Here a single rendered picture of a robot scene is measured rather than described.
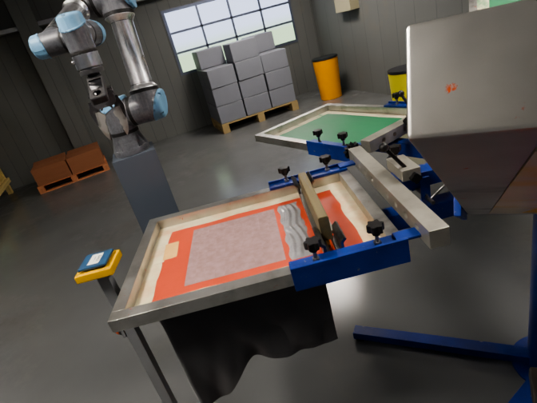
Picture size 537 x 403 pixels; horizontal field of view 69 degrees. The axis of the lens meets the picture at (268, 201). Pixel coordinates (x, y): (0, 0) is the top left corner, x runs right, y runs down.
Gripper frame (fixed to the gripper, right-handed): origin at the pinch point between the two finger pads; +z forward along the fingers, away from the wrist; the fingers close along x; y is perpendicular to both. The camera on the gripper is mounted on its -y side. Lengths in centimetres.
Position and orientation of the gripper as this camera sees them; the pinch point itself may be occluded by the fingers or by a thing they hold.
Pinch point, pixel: (117, 133)
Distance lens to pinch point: 133.9
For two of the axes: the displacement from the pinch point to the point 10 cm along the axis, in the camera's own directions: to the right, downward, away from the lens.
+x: -9.1, 3.5, -2.1
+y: -3.3, -3.3, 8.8
